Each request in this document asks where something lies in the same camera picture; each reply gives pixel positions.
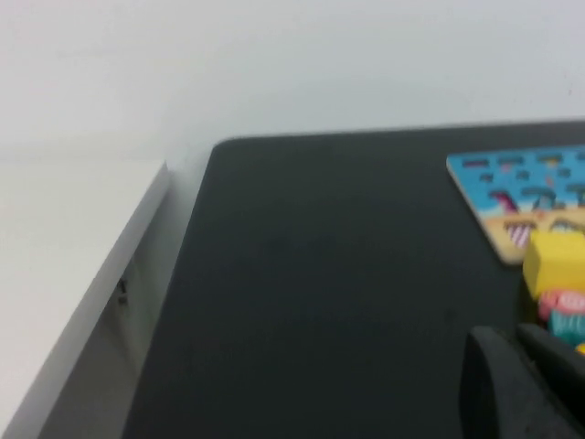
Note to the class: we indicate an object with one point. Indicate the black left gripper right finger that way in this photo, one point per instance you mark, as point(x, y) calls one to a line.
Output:
point(557, 366)

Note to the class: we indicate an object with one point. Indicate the colourful wooden puzzle board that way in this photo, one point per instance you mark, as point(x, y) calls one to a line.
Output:
point(475, 178)

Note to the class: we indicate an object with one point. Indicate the pink wooden fish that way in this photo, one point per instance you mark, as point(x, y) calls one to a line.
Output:
point(562, 302)

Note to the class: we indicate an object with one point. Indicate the yellow round number piece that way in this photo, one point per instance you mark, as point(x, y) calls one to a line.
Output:
point(581, 349)

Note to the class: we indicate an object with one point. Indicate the yellow cube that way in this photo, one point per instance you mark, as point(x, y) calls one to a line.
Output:
point(553, 265)

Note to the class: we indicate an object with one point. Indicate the teal wooden fish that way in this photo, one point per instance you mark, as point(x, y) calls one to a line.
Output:
point(566, 324)

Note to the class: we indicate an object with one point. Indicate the white side table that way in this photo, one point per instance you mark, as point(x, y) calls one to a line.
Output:
point(55, 228)

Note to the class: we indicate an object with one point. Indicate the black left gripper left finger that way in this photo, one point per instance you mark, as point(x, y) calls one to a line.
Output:
point(493, 398)

